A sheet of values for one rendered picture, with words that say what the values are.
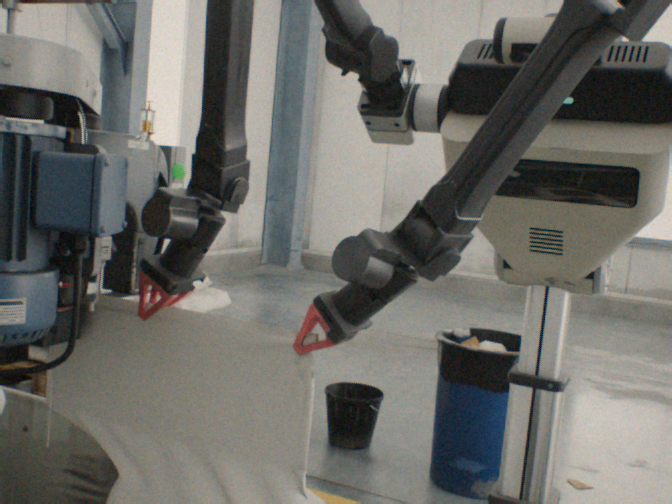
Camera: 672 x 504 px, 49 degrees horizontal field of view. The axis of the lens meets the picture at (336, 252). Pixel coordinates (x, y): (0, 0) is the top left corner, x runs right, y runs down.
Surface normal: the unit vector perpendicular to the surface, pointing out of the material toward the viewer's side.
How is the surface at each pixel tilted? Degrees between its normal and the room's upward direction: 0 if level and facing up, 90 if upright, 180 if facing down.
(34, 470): 90
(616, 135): 40
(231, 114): 107
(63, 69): 90
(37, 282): 91
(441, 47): 90
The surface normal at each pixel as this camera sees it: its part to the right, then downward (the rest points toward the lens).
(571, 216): -0.37, 0.68
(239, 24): 0.73, 0.42
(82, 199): 0.00, 0.11
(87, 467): -0.41, 0.06
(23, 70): 0.63, 0.15
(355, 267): -0.57, -0.23
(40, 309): 0.95, 0.14
